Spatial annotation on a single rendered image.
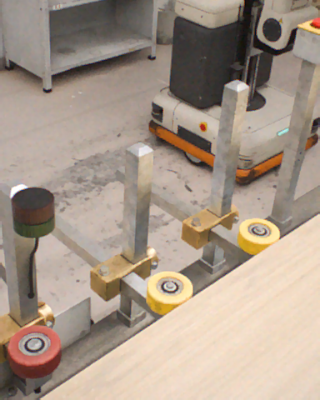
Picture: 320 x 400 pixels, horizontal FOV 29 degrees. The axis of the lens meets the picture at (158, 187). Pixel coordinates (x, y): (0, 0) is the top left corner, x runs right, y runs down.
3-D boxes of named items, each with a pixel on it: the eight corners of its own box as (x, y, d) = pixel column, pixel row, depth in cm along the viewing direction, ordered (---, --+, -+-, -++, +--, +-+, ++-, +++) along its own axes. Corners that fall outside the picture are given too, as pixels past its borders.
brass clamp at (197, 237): (178, 237, 136) (180, 219, 133) (219, 214, 144) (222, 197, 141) (199, 252, 132) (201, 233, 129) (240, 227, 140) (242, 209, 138)
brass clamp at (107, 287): (87, 287, 120) (87, 267, 118) (139, 257, 128) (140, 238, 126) (108, 304, 117) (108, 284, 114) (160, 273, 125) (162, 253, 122)
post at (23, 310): (17, 396, 118) (-3, 182, 91) (32, 385, 120) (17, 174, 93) (27, 407, 116) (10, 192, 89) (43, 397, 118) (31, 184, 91)
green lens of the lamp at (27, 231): (5, 223, 91) (3, 211, 90) (39, 208, 95) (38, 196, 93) (28, 243, 88) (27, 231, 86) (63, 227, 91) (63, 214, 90)
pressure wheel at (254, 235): (235, 284, 126) (242, 240, 120) (229, 258, 133) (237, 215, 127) (274, 285, 127) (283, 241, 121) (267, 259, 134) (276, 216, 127)
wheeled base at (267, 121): (145, 134, 333) (147, 91, 319) (223, 102, 371) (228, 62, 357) (242, 189, 294) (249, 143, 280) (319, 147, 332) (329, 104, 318)
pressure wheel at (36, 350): (2, 388, 102) (-3, 339, 96) (43, 362, 107) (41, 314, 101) (31, 421, 98) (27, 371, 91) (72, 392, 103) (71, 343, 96)
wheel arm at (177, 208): (115, 182, 152) (115, 167, 150) (125, 177, 154) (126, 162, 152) (255, 275, 127) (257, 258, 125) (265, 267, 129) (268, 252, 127)
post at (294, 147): (266, 222, 161) (299, 57, 136) (277, 215, 164) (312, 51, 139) (280, 230, 158) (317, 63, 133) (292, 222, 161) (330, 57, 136)
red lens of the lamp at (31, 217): (3, 209, 90) (2, 197, 88) (38, 194, 93) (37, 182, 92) (27, 229, 86) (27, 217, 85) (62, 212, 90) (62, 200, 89)
